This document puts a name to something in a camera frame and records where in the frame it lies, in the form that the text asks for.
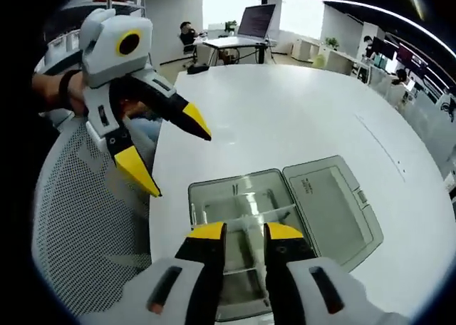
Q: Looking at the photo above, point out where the white mesh chair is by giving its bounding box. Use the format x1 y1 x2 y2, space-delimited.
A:
31 118 163 317

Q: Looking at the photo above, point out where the white standing desk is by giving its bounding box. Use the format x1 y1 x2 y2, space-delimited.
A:
202 35 278 66

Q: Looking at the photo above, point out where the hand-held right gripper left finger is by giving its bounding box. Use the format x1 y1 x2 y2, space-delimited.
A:
80 222 228 325

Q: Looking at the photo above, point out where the long clear plastic divider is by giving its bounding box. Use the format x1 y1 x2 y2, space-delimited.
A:
231 192 274 297

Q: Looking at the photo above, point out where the white table cable cover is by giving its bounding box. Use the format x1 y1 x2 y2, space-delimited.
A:
354 113 408 180

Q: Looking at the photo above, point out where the white low cabinet row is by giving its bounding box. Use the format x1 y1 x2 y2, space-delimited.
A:
290 38 353 76

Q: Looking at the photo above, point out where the grey clear guide fixture box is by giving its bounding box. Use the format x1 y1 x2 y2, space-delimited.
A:
187 155 385 322

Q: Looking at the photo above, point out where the black wrist strap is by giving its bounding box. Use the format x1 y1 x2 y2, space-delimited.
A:
58 70 82 111

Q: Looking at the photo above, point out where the open laptop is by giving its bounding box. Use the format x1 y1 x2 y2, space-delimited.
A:
237 4 277 40

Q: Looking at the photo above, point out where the curved ceiling light strip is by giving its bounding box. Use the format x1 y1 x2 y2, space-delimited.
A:
322 0 442 43

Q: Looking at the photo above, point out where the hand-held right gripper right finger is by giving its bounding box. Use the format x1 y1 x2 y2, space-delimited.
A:
263 222 410 325

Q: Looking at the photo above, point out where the person's left hand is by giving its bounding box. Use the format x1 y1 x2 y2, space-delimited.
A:
69 76 89 115

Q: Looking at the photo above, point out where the metal storage shelf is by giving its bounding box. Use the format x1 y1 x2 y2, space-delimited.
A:
45 0 146 61

